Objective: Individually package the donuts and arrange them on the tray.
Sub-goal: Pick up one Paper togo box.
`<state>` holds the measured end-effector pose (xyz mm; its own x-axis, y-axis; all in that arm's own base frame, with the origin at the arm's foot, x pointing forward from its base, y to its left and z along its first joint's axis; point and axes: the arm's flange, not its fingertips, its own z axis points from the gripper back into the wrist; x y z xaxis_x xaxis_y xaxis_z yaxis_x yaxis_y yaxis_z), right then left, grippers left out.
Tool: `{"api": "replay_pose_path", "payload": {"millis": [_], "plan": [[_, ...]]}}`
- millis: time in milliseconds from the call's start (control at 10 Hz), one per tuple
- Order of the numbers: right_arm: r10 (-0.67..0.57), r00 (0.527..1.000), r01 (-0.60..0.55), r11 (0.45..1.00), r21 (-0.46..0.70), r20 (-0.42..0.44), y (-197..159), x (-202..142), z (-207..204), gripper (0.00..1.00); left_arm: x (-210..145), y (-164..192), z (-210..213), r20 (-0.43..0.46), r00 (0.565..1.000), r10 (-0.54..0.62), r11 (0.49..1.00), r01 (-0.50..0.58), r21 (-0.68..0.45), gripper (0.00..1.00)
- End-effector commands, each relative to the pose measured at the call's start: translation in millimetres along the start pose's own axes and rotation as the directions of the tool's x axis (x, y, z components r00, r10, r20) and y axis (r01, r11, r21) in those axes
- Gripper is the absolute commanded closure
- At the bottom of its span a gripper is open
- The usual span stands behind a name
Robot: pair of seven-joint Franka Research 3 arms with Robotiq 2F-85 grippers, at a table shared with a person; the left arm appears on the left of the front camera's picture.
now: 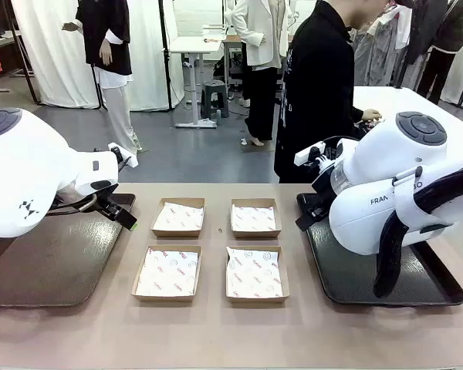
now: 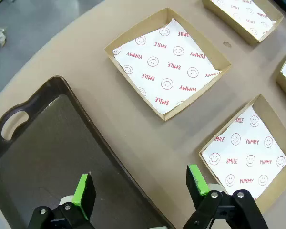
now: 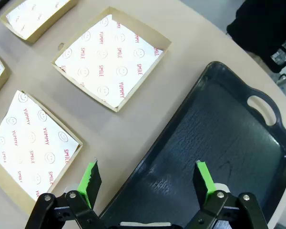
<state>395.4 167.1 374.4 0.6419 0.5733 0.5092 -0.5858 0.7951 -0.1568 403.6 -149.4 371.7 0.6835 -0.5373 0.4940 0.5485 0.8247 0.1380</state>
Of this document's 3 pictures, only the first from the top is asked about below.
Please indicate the mannequin in black top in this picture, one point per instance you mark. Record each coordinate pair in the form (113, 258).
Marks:
(108, 38)

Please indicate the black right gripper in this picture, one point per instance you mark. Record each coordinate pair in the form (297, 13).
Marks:
(324, 192)

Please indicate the white standing desk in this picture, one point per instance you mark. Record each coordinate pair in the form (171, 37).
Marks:
(193, 44)

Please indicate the grey plastic stool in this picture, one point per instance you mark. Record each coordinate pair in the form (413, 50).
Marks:
(215, 96)

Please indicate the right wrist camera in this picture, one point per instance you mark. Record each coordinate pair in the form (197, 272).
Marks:
(306, 154)

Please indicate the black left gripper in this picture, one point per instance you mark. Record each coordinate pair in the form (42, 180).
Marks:
(108, 206)

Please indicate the person's black shirt torso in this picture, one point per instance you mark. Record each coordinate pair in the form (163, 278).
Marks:
(316, 96)

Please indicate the large black plastic tray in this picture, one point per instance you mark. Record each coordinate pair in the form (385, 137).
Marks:
(355, 277)

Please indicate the black light stand pole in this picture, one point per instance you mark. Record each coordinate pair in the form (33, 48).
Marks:
(163, 38)

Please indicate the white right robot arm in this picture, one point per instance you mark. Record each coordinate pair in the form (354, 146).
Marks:
(389, 162)

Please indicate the grey hanging garments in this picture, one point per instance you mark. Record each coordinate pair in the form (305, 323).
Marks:
(378, 54)

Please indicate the figure in white blazer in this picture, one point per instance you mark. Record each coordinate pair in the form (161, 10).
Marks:
(254, 34)

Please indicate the large brown plastic tray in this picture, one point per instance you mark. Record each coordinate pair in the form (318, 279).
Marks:
(54, 262)

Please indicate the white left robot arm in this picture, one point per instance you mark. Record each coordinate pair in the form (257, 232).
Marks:
(23, 173)

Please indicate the person's right hand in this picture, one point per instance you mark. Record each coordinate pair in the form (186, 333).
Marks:
(371, 115)

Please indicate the mannequin in dark coat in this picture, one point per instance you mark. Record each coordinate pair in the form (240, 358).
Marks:
(447, 38)

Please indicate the white printed paper liner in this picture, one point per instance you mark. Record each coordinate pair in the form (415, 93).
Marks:
(254, 217)
(254, 273)
(181, 217)
(167, 273)

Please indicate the large white table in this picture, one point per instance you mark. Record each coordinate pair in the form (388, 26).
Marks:
(409, 100)

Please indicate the white curtain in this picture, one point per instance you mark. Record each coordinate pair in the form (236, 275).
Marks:
(54, 58)

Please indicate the brown cardboard food box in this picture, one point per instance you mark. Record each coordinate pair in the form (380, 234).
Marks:
(175, 233)
(164, 298)
(254, 235)
(256, 300)

